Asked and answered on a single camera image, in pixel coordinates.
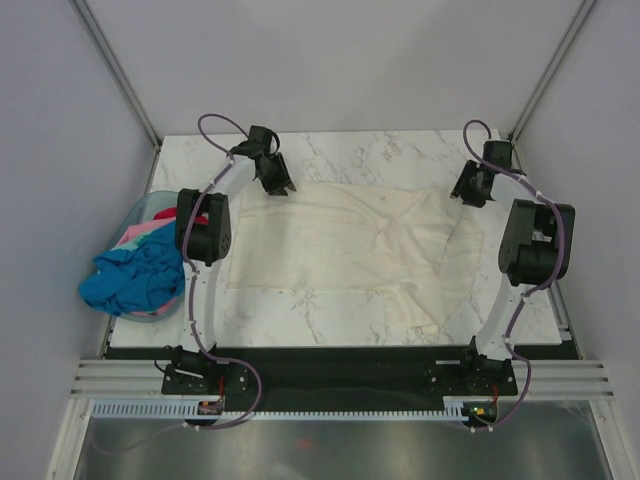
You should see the white slotted cable duct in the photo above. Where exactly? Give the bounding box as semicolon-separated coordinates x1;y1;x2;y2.
91;399;468;421

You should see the aluminium corner post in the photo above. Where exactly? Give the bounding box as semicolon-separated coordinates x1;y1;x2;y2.
508;0;599;144
69;0;162;153

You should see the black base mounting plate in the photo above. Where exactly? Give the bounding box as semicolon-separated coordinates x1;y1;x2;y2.
161;346;518;410

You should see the right aluminium corner post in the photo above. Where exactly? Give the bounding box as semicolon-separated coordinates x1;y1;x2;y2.
508;0;599;144

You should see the cream white t-shirt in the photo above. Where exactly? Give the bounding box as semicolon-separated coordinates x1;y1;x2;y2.
228;182;483;341

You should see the blue t-shirt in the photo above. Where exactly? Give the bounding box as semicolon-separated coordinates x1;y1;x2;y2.
78;222;185;316

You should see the aluminium frame rail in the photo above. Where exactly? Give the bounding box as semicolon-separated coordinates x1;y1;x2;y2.
70;360;614;401

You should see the pink t-shirt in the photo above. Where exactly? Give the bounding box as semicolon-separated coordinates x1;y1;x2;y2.
113;218;175;251

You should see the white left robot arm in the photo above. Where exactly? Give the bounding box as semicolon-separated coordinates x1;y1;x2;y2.
175;125;296;354

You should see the red t-shirt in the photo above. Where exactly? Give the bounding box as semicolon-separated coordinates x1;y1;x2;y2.
151;207;209;227

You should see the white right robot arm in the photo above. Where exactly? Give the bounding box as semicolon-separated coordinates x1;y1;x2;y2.
451;140;575;395

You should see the left aluminium corner post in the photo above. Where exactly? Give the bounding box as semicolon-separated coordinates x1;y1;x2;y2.
69;0;162;153

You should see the clear teal-rimmed plastic basket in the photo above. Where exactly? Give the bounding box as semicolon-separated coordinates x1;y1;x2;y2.
107;191;184;323

